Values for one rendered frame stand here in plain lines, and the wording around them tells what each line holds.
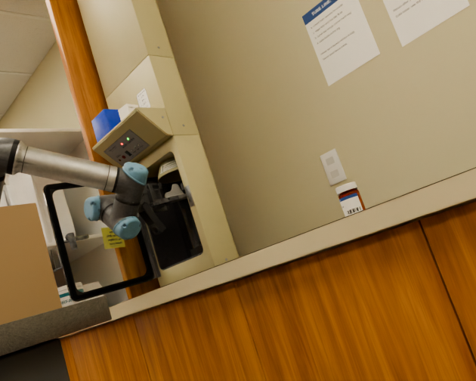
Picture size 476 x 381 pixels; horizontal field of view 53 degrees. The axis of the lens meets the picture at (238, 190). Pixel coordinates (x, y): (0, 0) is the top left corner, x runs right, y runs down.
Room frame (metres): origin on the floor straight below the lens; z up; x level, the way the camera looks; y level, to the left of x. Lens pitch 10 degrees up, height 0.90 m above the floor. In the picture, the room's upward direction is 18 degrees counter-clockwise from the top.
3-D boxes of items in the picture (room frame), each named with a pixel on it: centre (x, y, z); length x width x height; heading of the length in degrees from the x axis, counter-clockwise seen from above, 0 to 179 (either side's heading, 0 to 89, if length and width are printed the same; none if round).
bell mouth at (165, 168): (1.69, 0.18, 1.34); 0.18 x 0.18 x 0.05
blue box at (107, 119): (1.64, 0.36, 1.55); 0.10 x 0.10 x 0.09; 46
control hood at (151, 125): (1.59, 0.30, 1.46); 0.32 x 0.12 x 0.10; 46
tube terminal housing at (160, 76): (1.72, 0.17, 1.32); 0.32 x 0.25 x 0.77; 46
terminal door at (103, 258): (1.62, 0.50, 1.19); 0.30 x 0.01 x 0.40; 131
